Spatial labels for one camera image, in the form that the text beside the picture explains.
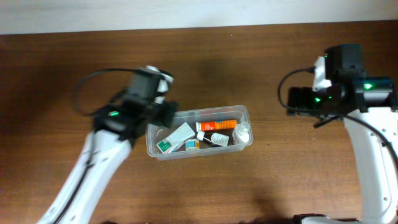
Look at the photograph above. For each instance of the clear plastic container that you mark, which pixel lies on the clear plastic container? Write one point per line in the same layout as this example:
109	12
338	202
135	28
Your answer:
155	134

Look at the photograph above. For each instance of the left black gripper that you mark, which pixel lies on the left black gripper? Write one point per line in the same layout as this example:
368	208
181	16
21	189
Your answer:
168	113

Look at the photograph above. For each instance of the orange glue stick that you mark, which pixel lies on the orange glue stick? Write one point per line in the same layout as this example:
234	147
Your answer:
216	125

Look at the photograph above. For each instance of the gold lid balm jar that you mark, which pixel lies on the gold lid balm jar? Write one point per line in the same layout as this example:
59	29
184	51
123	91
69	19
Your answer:
192	144

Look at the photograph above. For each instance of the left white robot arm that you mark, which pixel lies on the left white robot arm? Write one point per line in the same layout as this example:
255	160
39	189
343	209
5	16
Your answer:
114	133

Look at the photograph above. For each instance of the white green medicine box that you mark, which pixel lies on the white green medicine box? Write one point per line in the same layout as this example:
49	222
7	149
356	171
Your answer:
176	139

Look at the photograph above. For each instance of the white tube bottle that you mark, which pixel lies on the white tube bottle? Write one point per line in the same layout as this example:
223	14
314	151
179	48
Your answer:
240	133

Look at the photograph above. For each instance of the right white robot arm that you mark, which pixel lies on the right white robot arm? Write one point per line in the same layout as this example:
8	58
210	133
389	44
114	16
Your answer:
368	109

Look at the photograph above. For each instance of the small black white-capped bottle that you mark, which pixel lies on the small black white-capped bottle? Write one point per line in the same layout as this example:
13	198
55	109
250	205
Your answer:
213	139

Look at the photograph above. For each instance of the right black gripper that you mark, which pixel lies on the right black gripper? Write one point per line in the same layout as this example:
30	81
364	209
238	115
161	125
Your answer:
298	100

